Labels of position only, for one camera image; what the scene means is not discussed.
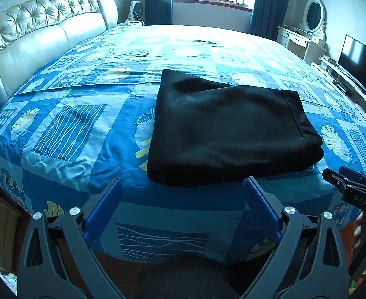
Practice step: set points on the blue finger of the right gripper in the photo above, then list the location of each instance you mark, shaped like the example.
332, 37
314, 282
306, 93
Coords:
336, 179
352, 175

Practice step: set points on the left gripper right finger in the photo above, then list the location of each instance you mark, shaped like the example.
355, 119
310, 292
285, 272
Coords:
258, 200

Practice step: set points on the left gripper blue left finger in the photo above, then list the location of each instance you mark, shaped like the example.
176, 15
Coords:
99, 210

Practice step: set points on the black pants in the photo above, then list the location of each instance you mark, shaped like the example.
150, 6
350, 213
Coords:
209, 133

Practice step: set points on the person right hand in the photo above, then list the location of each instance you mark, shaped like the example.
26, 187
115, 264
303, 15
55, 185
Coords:
357, 232

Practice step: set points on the blue patterned bed sheet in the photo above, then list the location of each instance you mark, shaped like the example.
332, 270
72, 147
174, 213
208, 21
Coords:
86, 118

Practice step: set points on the white tv cabinet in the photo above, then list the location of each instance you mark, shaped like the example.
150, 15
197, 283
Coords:
344, 82

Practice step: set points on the black flat television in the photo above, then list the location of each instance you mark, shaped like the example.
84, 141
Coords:
353, 60

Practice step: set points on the white vanity dresser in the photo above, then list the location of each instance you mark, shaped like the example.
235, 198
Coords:
306, 46

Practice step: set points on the oval vanity mirror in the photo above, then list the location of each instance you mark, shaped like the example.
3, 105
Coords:
314, 19

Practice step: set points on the cream tufted leather headboard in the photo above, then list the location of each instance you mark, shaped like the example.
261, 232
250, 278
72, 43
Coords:
37, 31

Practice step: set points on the right dark blue curtain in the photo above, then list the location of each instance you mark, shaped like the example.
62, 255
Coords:
267, 15

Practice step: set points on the dark blue curtain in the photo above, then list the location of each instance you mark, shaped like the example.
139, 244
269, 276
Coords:
158, 12
267, 15

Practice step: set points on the white desk fan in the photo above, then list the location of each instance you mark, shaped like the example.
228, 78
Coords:
136, 12

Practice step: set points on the left dark blue curtain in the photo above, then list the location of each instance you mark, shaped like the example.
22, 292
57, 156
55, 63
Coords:
158, 12

